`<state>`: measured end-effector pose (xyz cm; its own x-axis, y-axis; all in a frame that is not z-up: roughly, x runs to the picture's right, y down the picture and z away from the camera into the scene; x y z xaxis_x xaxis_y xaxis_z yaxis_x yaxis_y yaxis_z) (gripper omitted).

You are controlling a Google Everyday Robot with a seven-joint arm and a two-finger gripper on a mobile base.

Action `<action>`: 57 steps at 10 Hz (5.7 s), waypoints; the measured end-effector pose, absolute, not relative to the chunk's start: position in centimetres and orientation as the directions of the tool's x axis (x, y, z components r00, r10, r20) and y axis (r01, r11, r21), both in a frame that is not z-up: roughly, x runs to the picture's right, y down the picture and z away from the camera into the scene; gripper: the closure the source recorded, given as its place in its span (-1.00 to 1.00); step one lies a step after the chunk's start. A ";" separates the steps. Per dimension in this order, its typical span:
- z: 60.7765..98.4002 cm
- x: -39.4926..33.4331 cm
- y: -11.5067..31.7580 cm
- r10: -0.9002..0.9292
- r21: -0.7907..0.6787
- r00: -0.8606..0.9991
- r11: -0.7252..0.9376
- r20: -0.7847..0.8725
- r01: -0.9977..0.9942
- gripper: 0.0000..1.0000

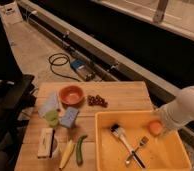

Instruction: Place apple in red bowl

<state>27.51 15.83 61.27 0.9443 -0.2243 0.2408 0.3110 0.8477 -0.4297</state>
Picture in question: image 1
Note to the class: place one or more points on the blue power device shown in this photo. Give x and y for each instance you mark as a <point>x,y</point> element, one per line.
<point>82,70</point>

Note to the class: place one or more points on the green cup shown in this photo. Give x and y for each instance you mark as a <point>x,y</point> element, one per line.
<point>52,118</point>

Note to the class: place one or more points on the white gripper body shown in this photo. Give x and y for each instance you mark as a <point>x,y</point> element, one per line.
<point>167,126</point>

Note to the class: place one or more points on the white paper sign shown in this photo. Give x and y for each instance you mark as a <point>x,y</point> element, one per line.
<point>11,13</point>

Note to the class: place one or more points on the white box with black edge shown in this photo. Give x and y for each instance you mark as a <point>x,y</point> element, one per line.
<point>46,143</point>

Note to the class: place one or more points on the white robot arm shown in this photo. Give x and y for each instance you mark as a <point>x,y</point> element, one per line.
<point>179,112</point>

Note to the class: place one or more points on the yellow plastic bin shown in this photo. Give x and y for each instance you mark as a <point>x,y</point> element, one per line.
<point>162,153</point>

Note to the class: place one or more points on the yellow banana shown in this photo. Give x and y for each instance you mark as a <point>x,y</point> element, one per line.
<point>67,153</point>

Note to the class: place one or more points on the black handled knife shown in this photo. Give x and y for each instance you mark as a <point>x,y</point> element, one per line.
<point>135,156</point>

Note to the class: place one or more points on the dark grape bunch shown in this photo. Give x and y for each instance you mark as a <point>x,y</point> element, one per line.
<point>96,100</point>

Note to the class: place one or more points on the blue sponge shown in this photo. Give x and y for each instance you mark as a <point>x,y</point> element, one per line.
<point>69,118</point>

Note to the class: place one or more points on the silver fork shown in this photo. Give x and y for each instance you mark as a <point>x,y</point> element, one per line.
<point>142,143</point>

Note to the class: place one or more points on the orange apple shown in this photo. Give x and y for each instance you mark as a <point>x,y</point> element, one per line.
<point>155,127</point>

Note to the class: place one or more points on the light blue cloth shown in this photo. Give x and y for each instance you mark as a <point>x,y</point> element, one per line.
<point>51,103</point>

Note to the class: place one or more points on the black bristle brush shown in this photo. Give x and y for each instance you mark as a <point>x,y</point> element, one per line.
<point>119,132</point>

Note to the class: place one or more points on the green cucumber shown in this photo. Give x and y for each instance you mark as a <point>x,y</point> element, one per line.
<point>79,157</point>

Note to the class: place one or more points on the red bowl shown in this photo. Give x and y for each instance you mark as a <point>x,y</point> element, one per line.
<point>71,95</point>

